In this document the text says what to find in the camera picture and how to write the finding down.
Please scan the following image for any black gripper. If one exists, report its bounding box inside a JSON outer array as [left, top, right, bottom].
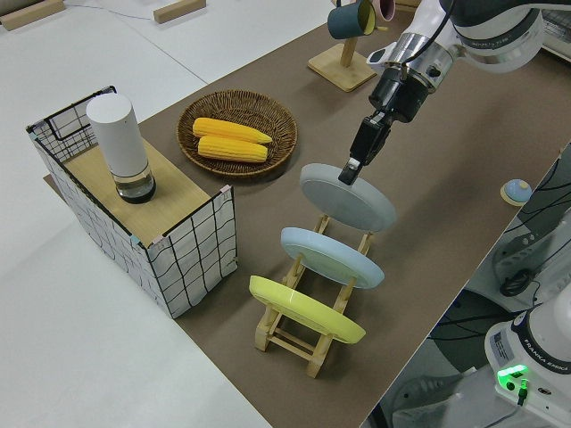
[[337, 65, 441, 186]]

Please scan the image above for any gray plate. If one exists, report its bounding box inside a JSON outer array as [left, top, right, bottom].
[[298, 162, 398, 233]]

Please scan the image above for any wooden mug rack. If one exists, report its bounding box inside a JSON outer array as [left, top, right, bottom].
[[307, 0, 378, 94]]

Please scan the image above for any light blue plate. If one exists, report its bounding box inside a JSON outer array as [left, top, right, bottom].
[[279, 226, 386, 291]]

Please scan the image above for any yellow plate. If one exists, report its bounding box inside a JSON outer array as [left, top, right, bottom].
[[248, 275, 368, 345]]

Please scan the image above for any wooden plate rack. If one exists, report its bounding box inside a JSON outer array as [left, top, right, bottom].
[[253, 213, 377, 380]]

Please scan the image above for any brown table mat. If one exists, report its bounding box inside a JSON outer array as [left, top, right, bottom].
[[42, 0, 571, 428]]

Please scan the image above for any dark teal mug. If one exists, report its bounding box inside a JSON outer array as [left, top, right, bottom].
[[327, 0, 378, 39]]

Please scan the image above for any pink mug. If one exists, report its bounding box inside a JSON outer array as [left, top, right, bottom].
[[372, 0, 397, 23]]

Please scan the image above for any yellow corn cob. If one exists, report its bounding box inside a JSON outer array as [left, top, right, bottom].
[[192, 116, 274, 145], [196, 135, 269, 163]]

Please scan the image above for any round wicker basket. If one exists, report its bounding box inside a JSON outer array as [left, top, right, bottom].
[[177, 90, 299, 177]]

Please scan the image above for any white toaster oven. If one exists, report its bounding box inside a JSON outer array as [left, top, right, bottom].
[[541, 7, 571, 57]]

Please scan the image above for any wooden block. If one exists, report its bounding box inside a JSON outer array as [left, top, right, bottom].
[[0, 0, 67, 31], [153, 0, 209, 24]]

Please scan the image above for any white cylinder bottle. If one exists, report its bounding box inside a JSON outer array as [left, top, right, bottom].
[[86, 92, 158, 205]]

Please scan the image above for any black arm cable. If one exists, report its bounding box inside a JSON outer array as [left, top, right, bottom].
[[401, 0, 454, 79]]

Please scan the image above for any coiled black cable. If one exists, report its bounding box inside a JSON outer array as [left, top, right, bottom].
[[499, 266, 543, 298]]

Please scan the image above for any wire grid shelf box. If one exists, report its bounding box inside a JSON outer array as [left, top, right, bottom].
[[25, 84, 238, 320]]

